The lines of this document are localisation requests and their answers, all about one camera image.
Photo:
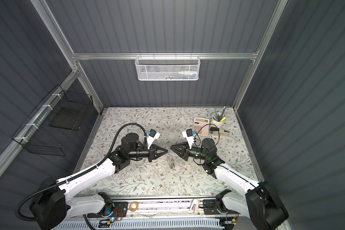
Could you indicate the black white stapler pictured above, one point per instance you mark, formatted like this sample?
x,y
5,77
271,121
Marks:
x,y
218,132

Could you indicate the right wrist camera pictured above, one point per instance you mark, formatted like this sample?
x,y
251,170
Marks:
x,y
189,135

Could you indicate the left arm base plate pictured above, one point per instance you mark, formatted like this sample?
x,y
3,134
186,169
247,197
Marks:
x,y
116,210

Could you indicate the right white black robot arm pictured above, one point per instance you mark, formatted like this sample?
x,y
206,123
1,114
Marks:
x,y
258,201

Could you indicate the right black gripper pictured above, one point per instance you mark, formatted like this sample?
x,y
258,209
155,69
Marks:
x,y
185,155

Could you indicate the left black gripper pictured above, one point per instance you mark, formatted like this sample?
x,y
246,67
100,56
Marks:
x,y
153,152

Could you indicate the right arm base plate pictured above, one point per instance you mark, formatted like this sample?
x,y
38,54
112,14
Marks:
x,y
210,207

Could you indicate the tape roll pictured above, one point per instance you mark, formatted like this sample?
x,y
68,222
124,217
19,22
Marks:
x,y
133,206

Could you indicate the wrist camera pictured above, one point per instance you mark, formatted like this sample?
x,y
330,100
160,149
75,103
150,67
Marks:
x,y
189,135
152,135

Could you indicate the white pink small device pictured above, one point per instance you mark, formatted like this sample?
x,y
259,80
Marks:
x,y
194,206

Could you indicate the black wire basket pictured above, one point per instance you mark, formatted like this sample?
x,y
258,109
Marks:
x,y
53,128

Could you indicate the pink calculator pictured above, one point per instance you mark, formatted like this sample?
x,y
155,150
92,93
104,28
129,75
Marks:
x,y
201,126

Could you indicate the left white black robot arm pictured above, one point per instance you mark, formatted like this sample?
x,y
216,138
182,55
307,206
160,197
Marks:
x,y
57,200

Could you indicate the white pen cup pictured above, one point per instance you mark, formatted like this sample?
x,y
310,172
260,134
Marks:
x,y
218,118

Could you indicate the white wire mesh basket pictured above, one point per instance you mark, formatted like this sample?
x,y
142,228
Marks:
x,y
168,68

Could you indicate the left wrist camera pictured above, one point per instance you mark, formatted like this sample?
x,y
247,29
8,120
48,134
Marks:
x,y
152,135

